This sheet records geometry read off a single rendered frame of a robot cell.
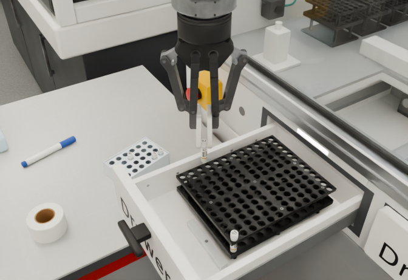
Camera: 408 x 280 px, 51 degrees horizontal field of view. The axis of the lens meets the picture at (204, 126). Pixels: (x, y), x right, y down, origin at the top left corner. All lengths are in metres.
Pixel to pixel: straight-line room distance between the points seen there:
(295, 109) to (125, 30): 0.76
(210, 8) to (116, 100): 0.72
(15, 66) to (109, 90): 1.94
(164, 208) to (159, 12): 0.80
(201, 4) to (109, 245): 0.51
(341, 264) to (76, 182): 0.58
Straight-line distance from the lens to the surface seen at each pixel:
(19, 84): 2.96
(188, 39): 0.59
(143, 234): 0.68
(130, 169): 0.96
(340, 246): 0.89
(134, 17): 1.42
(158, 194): 0.83
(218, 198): 0.74
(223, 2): 0.56
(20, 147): 1.14
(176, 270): 0.64
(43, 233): 0.88
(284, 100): 0.83
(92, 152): 1.07
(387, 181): 0.73
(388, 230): 0.75
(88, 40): 1.39
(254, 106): 0.93
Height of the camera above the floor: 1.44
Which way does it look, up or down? 38 degrees down
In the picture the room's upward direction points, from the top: straight up
